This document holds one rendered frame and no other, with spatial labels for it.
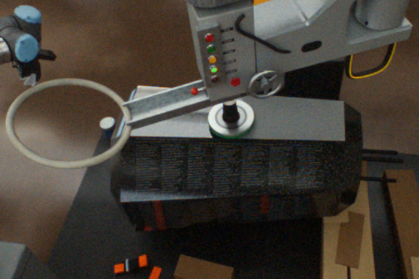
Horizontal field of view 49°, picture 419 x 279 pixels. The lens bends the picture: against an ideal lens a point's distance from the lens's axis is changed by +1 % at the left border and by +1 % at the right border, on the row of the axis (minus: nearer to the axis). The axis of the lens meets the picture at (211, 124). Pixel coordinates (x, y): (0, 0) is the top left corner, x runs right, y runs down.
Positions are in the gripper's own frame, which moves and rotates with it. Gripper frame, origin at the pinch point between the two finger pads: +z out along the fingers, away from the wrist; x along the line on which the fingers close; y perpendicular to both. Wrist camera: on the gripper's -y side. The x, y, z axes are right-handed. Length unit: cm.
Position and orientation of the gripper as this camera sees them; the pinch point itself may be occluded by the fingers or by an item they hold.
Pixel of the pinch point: (34, 83)
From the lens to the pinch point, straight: 208.0
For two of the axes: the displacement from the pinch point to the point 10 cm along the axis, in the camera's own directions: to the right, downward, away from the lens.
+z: -2.7, 6.7, 6.9
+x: 6.8, 6.4, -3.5
